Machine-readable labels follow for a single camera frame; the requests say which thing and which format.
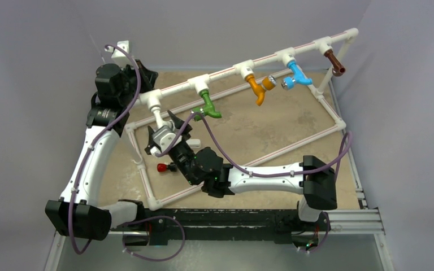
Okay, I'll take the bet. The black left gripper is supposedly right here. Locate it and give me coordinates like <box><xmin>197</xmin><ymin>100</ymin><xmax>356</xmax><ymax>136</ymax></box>
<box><xmin>119</xmin><ymin>60</ymin><xmax>159</xmax><ymax>106</ymax></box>

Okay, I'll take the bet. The white faucet chrome knob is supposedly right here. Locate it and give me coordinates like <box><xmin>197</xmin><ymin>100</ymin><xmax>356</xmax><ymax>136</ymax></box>
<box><xmin>149</xmin><ymin>105</ymin><xmax>173</xmax><ymax>129</ymax></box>

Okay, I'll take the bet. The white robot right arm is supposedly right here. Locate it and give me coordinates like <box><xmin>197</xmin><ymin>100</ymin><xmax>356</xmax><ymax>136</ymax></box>
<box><xmin>145</xmin><ymin>112</ymin><xmax>339</xmax><ymax>230</ymax></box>

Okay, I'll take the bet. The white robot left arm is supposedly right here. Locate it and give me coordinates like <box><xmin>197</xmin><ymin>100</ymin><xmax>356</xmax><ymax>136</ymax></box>
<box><xmin>45</xmin><ymin>60</ymin><xmax>158</xmax><ymax>241</ymax></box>

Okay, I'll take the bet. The green faucet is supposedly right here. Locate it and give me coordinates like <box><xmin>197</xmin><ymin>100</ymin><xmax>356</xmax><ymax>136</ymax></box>
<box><xmin>192</xmin><ymin>89</ymin><xmax>222</xmax><ymax>121</ymax></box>

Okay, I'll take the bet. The orange faucet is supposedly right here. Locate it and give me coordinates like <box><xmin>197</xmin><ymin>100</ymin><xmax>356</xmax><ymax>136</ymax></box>
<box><xmin>244</xmin><ymin>74</ymin><xmax>276</xmax><ymax>106</ymax></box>

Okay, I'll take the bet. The blue faucet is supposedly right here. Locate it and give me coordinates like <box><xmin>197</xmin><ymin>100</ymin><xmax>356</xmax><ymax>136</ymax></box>
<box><xmin>281</xmin><ymin>60</ymin><xmax>313</xmax><ymax>90</ymax></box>

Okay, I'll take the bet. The brown faucet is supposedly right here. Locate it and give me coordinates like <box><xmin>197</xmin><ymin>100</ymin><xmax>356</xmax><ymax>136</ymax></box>
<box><xmin>323</xmin><ymin>49</ymin><xmax>346</xmax><ymax>77</ymax></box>

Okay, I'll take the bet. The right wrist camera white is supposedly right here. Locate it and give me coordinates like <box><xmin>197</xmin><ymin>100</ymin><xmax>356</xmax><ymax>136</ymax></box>
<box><xmin>151</xmin><ymin>126</ymin><xmax>182</xmax><ymax>157</ymax></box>

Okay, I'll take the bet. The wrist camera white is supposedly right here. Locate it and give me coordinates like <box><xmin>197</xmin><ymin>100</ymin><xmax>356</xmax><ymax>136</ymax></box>
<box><xmin>105</xmin><ymin>40</ymin><xmax>131</xmax><ymax>67</ymax></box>
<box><xmin>151</xmin><ymin>126</ymin><xmax>182</xmax><ymax>157</ymax></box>

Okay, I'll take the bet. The white PVC pipe frame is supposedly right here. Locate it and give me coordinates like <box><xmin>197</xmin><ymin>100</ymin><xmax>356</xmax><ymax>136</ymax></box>
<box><xmin>124</xmin><ymin>28</ymin><xmax>359</xmax><ymax>211</ymax></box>

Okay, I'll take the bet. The red black faucet handle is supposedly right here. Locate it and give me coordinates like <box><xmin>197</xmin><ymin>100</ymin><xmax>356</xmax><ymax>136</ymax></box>
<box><xmin>157</xmin><ymin>162</ymin><xmax>178</xmax><ymax>173</ymax></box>

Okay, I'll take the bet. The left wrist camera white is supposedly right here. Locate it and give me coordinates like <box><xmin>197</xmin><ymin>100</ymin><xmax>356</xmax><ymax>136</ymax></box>
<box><xmin>105</xmin><ymin>40</ymin><xmax>131</xmax><ymax>67</ymax></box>

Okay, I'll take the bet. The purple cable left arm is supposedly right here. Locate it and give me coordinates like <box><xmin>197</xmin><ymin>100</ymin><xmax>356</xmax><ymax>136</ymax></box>
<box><xmin>68</xmin><ymin>44</ymin><xmax>142</xmax><ymax>256</ymax></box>

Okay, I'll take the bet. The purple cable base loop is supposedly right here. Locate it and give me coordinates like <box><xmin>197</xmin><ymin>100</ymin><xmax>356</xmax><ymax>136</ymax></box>
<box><xmin>122</xmin><ymin>216</ymin><xmax>186</xmax><ymax>264</ymax></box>

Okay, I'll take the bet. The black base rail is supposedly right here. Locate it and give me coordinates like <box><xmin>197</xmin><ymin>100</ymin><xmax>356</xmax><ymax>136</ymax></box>
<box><xmin>111</xmin><ymin>208</ymin><xmax>331</xmax><ymax>247</ymax></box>

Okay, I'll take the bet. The aluminium table frame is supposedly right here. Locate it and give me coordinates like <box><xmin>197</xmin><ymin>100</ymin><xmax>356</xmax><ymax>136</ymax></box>
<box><xmin>45</xmin><ymin>207</ymin><xmax>394</xmax><ymax>271</ymax></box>

